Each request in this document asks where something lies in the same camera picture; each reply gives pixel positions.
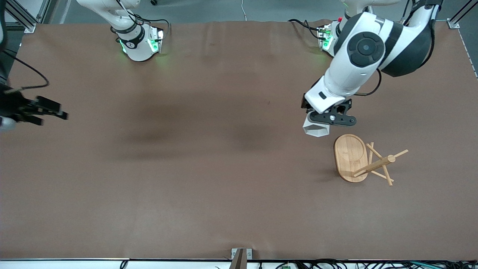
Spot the white faceted cup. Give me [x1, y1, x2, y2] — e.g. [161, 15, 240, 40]
[302, 111, 332, 137]

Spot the wooden cup rack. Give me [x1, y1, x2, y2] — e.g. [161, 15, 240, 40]
[333, 134, 409, 186]

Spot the black left arm base cable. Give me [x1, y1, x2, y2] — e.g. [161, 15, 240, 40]
[288, 18, 326, 42]

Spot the black cable tangle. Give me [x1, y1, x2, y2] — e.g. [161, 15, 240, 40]
[276, 259, 478, 269]

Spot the brown table cover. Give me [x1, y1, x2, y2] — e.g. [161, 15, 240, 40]
[0, 19, 478, 261]

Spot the metal bracket with post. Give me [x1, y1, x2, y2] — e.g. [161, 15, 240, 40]
[229, 248, 253, 269]

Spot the black right arm base cable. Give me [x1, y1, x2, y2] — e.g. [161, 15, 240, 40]
[112, 0, 172, 40]

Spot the black arm base cable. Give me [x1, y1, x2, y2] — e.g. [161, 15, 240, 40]
[288, 18, 326, 42]
[112, 0, 172, 40]

